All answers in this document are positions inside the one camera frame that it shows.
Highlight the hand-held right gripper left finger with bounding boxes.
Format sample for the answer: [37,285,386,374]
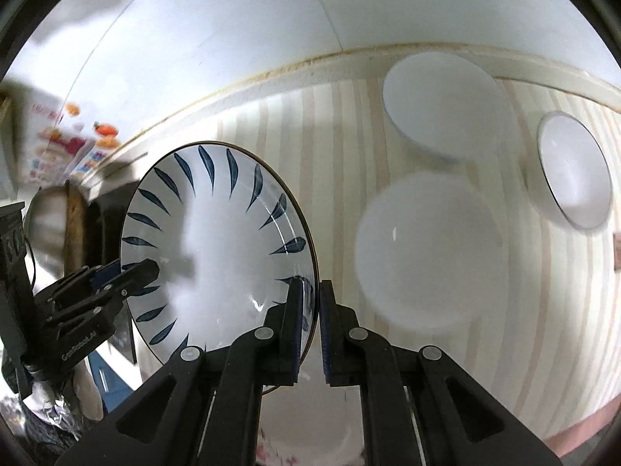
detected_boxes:
[56,276,318,466]

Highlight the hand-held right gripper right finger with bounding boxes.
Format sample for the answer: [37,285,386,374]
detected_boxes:
[317,279,564,466]

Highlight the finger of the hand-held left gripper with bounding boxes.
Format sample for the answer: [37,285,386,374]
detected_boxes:
[34,263,122,314]
[46,259,161,328]

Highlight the blue leaf pattern plate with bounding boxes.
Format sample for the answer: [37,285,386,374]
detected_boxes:
[120,142,320,365]

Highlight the white bowl with floral print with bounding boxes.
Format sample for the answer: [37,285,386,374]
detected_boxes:
[256,373,366,466]

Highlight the white bowl with blue rim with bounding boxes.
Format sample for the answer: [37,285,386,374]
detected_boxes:
[382,52,506,162]

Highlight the white bowl with dark rim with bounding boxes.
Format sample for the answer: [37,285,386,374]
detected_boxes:
[535,111,613,231]

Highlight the steel wok with lid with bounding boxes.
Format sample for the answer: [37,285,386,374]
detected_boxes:
[23,183,69,277]

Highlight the striped cloth with pink border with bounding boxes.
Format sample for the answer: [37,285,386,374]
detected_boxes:
[131,65,621,452]

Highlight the colourful wall stickers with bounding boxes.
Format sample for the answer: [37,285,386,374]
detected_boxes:
[22,88,124,183]

